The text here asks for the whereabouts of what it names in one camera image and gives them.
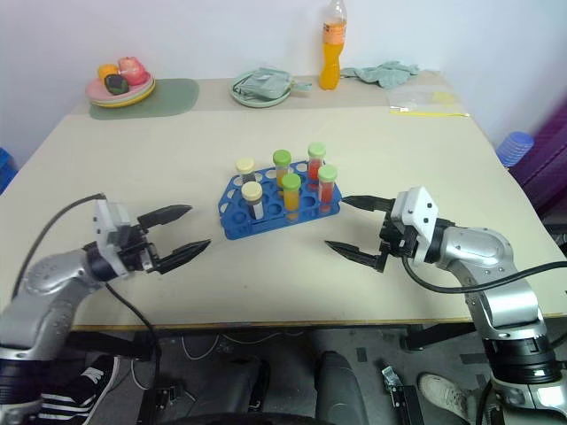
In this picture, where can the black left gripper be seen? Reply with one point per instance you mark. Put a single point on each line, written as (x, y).
(139, 254)

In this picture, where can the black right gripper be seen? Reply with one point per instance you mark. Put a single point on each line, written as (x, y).
(398, 241)

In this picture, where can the green-capped red liquid tube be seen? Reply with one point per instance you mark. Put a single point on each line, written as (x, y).
(328, 188)
(316, 159)

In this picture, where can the green-capped yellow liquid tube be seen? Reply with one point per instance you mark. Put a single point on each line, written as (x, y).
(281, 164)
(291, 195)

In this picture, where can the clear tube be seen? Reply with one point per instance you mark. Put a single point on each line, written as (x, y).
(252, 195)

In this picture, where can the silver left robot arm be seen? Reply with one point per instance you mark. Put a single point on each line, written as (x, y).
(48, 274)

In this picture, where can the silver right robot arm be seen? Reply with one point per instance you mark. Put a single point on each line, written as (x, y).
(478, 248)

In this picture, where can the blue plastic test tube rack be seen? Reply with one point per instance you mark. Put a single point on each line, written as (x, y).
(239, 226)

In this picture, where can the cream-capped dark liquid tube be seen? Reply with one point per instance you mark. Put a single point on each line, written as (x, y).
(245, 167)

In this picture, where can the clear zip bag yellow strip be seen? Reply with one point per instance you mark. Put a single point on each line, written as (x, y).
(416, 96)
(432, 112)

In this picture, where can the yellow plate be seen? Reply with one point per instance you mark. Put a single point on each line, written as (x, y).
(128, 104)

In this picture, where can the green placemat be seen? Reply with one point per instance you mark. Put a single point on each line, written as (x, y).
(175, 95)

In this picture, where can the pale green stacked plate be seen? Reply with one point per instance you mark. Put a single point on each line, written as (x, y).
(144, 94)

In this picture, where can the metal caster wheel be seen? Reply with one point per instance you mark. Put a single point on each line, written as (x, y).
(390, 376)

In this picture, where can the mint green plate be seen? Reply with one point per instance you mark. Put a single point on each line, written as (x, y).
(259, 103)

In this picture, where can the mint green crumpled cloth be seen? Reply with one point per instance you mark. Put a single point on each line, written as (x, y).
(385, 73)

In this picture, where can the dark rounded shape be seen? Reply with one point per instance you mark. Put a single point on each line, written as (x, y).
(339, 389)

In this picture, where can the dark purple toy mangosteen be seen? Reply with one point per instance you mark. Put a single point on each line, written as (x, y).
(116, 84)

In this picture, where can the stacked plates with toy food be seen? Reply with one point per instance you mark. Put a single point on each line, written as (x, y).
(97, 90)

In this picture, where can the orange soda plastic bottle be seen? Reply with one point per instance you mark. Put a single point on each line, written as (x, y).
(331, 66)

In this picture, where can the pink toy peach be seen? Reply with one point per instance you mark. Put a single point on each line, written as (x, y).
(133, 70)

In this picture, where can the orange toy fruit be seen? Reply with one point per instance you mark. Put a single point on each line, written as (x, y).
(106, 71)

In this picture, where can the black sneaker white stripes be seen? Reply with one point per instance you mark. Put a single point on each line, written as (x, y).
(84, 389)

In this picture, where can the blue plastic crate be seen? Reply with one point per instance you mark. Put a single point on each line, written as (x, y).
(5, 170)

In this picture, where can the dark textured chair back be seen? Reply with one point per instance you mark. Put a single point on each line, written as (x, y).
(547, 159)

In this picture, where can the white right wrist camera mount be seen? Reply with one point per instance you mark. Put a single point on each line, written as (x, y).
(416, 208)

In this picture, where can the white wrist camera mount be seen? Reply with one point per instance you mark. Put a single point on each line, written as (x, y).
(416, 208)
(106, 221)

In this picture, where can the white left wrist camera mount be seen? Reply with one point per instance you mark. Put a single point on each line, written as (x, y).
(106, 221)

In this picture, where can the black table frame bar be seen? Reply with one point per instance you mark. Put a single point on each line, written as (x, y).
(111, 346)
(438, 336)

